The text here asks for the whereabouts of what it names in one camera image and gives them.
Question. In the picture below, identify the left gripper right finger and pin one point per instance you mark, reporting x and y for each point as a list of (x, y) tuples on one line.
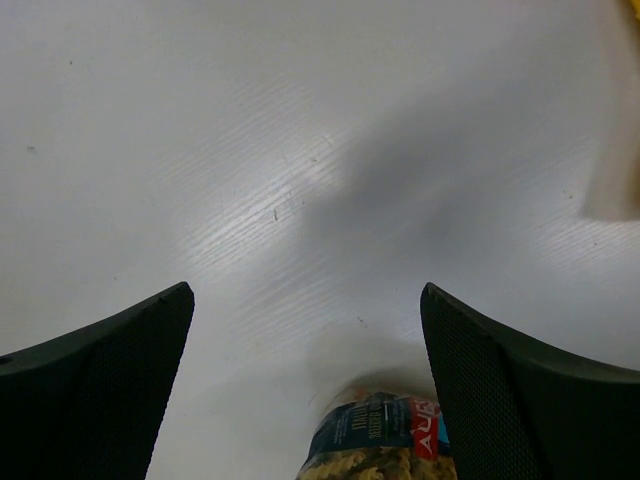
[(517, 408)]

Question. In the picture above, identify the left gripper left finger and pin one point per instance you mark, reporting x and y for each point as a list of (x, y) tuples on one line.
[(89, 404)]

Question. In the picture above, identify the dark blue fusilli bag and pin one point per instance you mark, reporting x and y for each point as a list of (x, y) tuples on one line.
[(380, 434)]

